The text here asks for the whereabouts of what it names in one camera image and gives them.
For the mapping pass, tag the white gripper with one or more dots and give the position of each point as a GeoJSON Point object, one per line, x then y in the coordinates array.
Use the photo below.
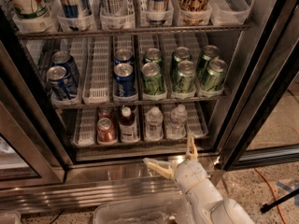
{"type": "Point", "coordinates": [189, 174]}

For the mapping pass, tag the clear water bottle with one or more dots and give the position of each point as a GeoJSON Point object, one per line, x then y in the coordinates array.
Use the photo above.
{"type": "Point", "coordinates": [176, 123]}
{"type": "Point", "coordinates": [154, 120]}

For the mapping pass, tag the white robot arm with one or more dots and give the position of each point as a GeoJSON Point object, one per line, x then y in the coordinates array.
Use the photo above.
{"type": "Point", "coordinates": [208, 205]}

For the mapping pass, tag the dark juice bottle white label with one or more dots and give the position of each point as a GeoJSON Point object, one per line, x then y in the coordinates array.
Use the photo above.
{"type": "Point", "coordinates": [128, 126]}

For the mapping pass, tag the empty white shelf tray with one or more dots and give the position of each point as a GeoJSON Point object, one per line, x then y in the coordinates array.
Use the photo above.
{"type": "Point", "coordinates": [96, 86]}

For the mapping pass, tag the stainless steel fridge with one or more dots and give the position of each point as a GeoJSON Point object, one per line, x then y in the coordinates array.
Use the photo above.
{"type": "Point", "coordinates": [262, 59]}

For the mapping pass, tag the clear plastic bin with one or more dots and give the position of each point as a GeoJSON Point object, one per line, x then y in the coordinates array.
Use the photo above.
{"type": "Point", "coordinates": [156, 208]}

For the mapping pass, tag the red soda can front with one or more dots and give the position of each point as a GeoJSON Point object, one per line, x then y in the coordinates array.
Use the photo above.
{"type": "Point", "coordinates": [105, 131]}

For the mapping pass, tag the red soda can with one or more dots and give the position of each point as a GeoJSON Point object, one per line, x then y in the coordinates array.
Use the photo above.
{"type": "Point", "coordinates": [105, 131]}
{"type": "Point", "coordinates": [106, 112]}

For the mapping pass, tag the green soda can middle front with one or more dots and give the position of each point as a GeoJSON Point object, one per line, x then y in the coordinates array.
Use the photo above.
{"type": "Point", "coordinates": [183, 77]}

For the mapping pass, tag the green soda can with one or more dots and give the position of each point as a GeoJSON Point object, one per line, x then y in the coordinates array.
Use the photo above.
{"type": "Point", "coordinates": [208, 53]}
{"type": "Point", "coordinates": [153, 80]}
{"type": "Point", "coordinates": [183, 77]}
{"type": "Point", "coordinates": [214, 75]}
{"type": "Point", "coordinates": [178, 55]}
{"type": "Point", "coordinates": [153, 55]}

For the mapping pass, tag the red soda can back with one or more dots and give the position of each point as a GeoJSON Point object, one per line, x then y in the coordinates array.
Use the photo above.
{"type": "Point", "coordinates": [106, 112]}

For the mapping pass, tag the green soda can right front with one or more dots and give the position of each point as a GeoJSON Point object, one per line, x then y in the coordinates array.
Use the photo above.
{"type": "Point", "coordinates": [214, 75]}

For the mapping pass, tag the black stand leg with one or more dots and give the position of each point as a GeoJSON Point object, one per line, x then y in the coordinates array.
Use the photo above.
{"type": "Point", "coordinates": [268, 206]}

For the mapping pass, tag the empty white bottom tray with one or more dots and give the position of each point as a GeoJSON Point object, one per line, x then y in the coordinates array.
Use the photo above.
{"type": "Point", "coordinates": [84, 135]}

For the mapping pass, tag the blue pepsi can front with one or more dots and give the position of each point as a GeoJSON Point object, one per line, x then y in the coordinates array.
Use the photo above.
{"type": "Point", "coordinates": [124, 76]}

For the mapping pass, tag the blue pepsi can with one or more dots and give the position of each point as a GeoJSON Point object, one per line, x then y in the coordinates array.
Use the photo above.
{"type": "Point", "coordinates": [124, 76]}
{"type": "Point", "coordinates": [124, 56]}

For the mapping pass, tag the green soda can middle back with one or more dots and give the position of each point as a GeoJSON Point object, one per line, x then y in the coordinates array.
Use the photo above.
{"type": "Point", "coordinates": [178, 55]}

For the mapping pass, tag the green soda can right back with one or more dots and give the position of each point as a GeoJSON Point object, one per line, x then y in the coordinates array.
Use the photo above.
{"type": "Point", "coordinates": [208, 53]}

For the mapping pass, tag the blue pepsi can back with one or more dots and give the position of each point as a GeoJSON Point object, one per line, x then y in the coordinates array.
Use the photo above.
{"type": "Point", "coordinates": [124, 56]}

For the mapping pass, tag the blue soda can far-left front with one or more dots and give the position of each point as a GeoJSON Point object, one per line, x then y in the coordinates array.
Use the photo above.
{"type": "Point", "coordinates": [62, 83]}

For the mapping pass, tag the blue soda can far-left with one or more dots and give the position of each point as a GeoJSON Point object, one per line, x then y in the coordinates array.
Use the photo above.
{"type": "Point", "coordinates": [66, 60]}
{"type": "Point", "coordinates": [62, 83]}

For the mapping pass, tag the blue red bull can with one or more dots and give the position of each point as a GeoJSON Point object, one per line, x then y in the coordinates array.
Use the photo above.
{"type": "Point", "coordinates": [156, 11]}

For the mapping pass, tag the blue soda can far-left back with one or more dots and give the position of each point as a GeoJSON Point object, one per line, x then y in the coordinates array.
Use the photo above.
{"type": "Point", "coordinates": [66, 60]}

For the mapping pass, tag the brown tan tall can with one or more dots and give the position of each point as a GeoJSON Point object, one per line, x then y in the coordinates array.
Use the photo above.
{"type": "Point", "coordinates": [193, 11]}

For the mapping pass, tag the empty clear top tray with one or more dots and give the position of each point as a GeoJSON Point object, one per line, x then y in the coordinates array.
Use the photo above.
{"type": "Point", "coordinates": [229, 12]}

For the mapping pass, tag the small clear container corner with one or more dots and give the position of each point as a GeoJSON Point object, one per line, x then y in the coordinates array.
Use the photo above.
{"type": "Point", "coordinates": [10, 218]}

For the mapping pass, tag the blue silver tall can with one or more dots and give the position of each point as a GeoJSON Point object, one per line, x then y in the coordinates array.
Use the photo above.
{"type": "Point", "coordinates": [76, 8]}

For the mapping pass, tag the white green tall can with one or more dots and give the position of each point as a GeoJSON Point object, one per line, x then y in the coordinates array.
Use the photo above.
{"type": "Point", "coordinates": [30, 9]}

